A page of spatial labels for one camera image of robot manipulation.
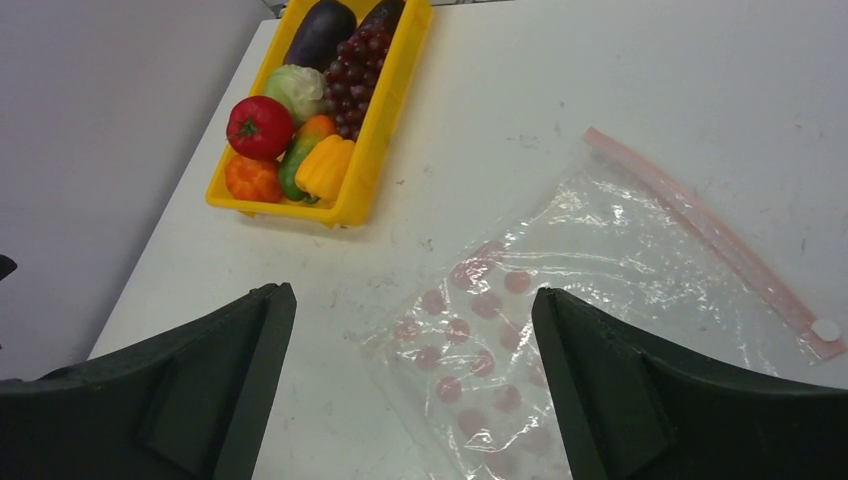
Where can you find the pale green cabbage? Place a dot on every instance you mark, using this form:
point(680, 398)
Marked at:
point(299, 89)

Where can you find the yellow bell pepper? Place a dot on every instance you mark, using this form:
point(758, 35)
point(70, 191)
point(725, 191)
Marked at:
point(322, 172)

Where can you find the red tomato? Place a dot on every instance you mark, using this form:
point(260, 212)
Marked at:
point(259, 128)

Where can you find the dark red grape bunch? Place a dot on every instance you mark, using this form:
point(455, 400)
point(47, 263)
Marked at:
point(352, 77)

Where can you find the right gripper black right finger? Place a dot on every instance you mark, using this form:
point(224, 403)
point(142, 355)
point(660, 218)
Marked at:
point(632, 405)

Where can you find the dark purple round eggplant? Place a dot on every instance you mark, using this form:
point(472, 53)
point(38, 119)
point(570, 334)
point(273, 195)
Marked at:
point(326, 24)

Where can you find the orange pumpkin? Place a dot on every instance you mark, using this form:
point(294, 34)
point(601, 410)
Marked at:
point(253, 180)

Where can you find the green orange mango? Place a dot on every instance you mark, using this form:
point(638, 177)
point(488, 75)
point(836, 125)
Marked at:
point(312, 132)

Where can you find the clear zip top bag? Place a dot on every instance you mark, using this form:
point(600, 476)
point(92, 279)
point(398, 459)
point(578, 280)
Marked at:
point(459, 359)

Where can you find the slim purple eggplant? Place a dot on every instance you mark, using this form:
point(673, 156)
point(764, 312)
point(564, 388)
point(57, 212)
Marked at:
point(384, 17)

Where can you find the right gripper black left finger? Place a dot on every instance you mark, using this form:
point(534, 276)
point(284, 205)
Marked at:
point(190, 403)

